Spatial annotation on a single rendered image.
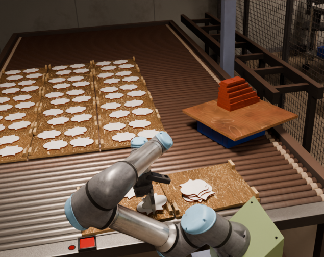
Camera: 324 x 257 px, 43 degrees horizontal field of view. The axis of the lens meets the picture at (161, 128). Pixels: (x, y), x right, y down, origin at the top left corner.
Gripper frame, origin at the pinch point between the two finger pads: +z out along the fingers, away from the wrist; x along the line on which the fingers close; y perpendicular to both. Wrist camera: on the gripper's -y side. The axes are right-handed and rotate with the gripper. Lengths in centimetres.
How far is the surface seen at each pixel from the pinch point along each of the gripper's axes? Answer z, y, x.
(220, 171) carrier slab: 3.5, -41.3, -18.8
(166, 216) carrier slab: 1.3, -4.2, 8.9
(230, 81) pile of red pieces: -22, -70, -73
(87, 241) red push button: 0.2, 31.3, 13.8
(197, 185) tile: -0.9, -24.2, -5.6
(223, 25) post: -31, -106, -171
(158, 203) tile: -1.5, -2.8, 1.6
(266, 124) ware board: -5, -79, -42
